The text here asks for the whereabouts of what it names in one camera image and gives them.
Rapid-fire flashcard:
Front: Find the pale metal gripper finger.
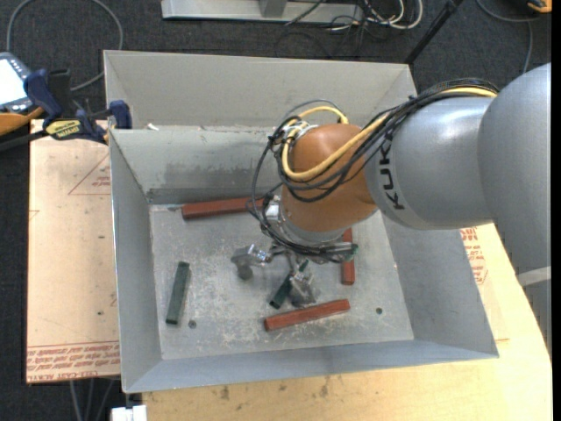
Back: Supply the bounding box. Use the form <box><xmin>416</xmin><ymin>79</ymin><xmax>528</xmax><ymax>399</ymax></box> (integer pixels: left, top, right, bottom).
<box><xmin>288</xmin><ymin>270</ymin><xmax>318</xmax><ymax>309</ymax></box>
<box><xmin>231</xmin><ymin>243</ymin><xmax>273</xmax><ymax>281</ymax></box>

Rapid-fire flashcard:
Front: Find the dark green flat block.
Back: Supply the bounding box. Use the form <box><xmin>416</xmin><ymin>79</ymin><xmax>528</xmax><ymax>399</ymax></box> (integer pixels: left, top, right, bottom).
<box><xmin>268</xmin><ymin>259</ymin><xmax>304</xmax><ymax>310</ymax></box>
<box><xmin>165</xmin><ymin>260</ymin><xmax>192</xmax><ymax>327</ymax></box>

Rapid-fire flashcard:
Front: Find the red-brown flat block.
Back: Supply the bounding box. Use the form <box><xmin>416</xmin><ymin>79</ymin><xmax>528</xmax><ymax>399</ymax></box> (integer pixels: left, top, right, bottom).
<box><xmin>340</xmin><ymin>228</ymin><xmax>357</xmax><ymax>286</ymax></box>
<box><xmin>181</xmin><ymin>196</ymin><xmax>266</xmax><ymax>221</ymax></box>
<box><xmin>263</xmin><ymin>298</ymin><xmax>352</xmax><ymax>332</ymax></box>

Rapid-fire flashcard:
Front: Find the grey metal bin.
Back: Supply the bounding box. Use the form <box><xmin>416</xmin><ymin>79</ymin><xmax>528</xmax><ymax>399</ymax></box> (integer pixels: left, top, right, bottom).
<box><xmin>103</xmin><ymin>49</ymin><xmax>500</xmax><ymax>394</ymax></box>

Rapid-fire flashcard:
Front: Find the brown cardboard board red print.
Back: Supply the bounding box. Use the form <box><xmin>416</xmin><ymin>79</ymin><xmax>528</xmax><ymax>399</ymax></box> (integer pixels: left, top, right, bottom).
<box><xmin>25</xmin><ymin>118</ymin><xmax>512</xmax><ymax>385</ymax></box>

